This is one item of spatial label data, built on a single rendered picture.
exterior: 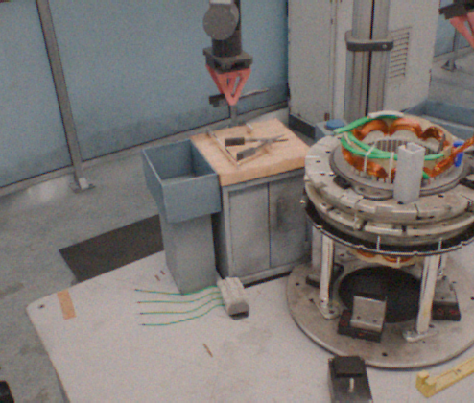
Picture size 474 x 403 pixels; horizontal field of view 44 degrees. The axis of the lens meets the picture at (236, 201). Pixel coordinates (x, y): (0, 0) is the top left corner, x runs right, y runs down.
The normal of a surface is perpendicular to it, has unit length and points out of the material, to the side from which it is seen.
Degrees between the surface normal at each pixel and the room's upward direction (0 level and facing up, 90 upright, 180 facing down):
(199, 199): 90
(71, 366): 0
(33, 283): 0
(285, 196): 90
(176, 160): 90
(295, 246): 90
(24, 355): 0
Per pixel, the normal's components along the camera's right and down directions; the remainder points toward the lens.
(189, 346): -0.05, -0.85
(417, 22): 0.54, 0.42
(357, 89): -0.08, 0.53
